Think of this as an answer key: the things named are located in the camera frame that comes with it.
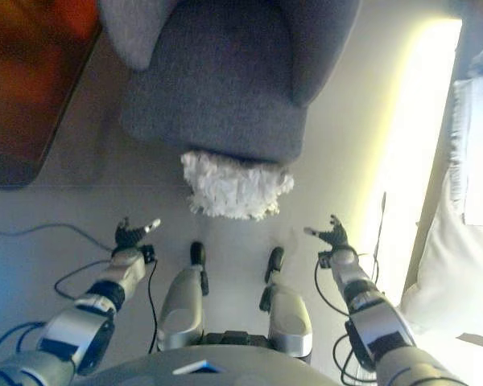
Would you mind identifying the colourful rug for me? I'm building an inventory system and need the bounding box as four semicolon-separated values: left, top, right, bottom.
0;0;105;189

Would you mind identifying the silver robot leg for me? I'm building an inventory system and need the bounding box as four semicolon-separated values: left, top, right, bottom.
156;240;208;349
258;246;313;359

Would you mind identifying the silver robot right leg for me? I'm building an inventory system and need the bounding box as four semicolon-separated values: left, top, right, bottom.
258;246;313;359

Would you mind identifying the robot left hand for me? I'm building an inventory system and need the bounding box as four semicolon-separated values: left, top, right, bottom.
113;216;162;253

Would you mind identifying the cream fringed bedspread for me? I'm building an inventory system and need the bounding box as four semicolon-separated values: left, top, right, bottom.
400;76;483;327

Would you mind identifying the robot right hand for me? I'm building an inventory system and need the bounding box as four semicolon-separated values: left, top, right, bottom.
303;214;349;255

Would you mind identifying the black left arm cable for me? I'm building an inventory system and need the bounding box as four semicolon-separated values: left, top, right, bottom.
54;257;163;355

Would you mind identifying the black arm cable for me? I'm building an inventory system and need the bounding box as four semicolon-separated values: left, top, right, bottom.
313;253;378;382
54;257;163;355

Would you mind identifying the silver robot left leg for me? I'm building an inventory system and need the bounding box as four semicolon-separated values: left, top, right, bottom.
156;240;208;349

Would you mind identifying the grey robot torso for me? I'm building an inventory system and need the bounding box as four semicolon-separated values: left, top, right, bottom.
75;329;340;386

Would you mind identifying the grey fabric armchair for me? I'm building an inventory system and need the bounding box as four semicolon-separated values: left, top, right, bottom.
98;0;363;166

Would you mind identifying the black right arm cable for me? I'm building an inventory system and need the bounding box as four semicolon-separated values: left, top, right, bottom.
313;253;378;382

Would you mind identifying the white fringed cushion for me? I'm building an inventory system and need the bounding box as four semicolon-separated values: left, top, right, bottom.
180;150;295;221

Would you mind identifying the black floor cable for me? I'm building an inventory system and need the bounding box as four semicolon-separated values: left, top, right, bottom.
0;224;114;259

